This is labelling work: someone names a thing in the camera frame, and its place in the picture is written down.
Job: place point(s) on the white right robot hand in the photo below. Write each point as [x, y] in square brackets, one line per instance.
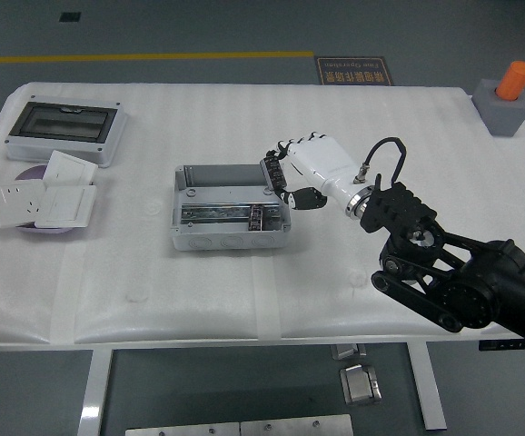
[326, 159]

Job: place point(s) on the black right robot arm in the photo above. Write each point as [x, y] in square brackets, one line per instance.
[471, 290]

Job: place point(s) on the open grey junction box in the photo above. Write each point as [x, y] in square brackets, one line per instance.
[219, 236]

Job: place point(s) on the grey box with dark window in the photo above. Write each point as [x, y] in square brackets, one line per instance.
[62, 129]

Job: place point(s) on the dark floor sign orange text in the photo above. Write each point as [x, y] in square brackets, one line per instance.
[353, 68]

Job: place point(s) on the white foam mat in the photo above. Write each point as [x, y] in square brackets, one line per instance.
[199, 290]

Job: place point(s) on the grey block holder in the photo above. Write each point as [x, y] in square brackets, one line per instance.
[505, 115]

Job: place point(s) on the small metal hinge block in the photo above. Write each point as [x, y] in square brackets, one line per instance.
[345, 351]

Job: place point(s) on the orange cylinder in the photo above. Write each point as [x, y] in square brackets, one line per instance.
[514, 81]

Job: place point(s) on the large metal hinge block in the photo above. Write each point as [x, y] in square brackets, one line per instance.
[360, 386]

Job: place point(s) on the white table leg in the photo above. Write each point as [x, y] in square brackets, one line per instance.
[428, 390]
[94, 395]

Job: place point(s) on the black table control panel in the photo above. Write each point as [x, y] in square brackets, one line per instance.
[498, 345]

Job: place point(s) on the purple plate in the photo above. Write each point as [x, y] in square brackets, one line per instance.
[31, 175]

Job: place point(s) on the metal DIN rail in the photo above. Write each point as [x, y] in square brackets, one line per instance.
[212, 212]

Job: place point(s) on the white wall switch panel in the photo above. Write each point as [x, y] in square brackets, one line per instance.
[65, 206]
[69, 169]

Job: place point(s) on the grey metal base plate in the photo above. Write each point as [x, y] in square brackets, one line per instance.
[296, 426]
[183, 429]

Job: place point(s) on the white wall socket panel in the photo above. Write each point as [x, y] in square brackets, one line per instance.
[15, 204]

